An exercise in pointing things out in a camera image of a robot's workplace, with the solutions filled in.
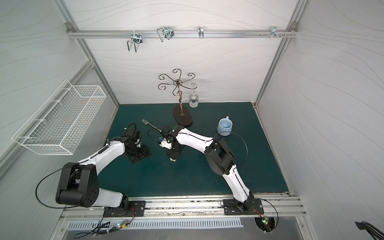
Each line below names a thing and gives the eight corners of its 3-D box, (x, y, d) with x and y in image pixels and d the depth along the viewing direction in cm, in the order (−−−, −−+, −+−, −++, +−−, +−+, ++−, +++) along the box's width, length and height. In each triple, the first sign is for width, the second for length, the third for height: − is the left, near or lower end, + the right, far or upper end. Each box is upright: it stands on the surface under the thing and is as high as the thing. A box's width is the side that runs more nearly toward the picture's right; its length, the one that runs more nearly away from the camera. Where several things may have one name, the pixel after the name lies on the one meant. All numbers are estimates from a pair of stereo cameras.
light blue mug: (221, 139, 104) (223, 131, 96) (214, 128, 110) (216, 120, 102) (233, 134, 106) (236, 126, 99) (226, 124, 112) (228, 116, 105)
